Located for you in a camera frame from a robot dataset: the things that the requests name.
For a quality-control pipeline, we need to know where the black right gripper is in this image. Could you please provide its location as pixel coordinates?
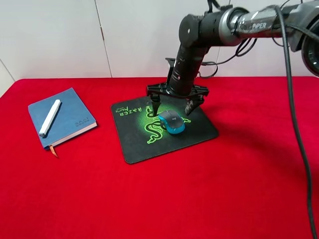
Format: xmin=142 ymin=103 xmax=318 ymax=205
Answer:
xmin=146 ymin=83 xmax=209 ymax=116

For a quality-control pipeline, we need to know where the grey and blue computer mouse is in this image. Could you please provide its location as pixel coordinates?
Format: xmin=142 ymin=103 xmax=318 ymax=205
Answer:
xmin=158 ymin=110 xmax=185 ymax=135

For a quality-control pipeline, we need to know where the white pen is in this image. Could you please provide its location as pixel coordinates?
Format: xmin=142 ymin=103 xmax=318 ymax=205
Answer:
xmin=39 ymin=99 xmax=61 ymax=137

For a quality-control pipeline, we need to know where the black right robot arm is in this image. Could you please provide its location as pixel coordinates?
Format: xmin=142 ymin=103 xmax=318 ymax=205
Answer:
xmin=147 ymin=0 xmax=319 ymax=115

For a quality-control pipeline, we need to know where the black green mouse pad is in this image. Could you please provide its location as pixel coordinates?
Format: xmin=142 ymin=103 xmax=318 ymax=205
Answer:
xmin=111 ymin=96 xmax=219 ymax=164

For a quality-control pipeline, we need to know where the blue notebook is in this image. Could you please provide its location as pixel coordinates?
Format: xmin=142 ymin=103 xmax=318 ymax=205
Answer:
xmin=28 ymin=88 xmax=97 ymax=150

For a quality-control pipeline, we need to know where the red velvet table cloth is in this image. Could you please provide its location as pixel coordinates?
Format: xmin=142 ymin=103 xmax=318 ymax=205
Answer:
xmin=0 ymin=77 xmax=312 ymax=239

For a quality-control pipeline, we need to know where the orange bookmark ribbon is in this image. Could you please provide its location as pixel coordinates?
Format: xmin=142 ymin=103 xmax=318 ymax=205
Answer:
xmin=49 ymin=145 xmax=58 ymax=158

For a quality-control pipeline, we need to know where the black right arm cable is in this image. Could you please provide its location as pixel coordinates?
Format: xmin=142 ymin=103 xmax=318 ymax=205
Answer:
xmin=274 ymin=4 xmax=319 ymax=239

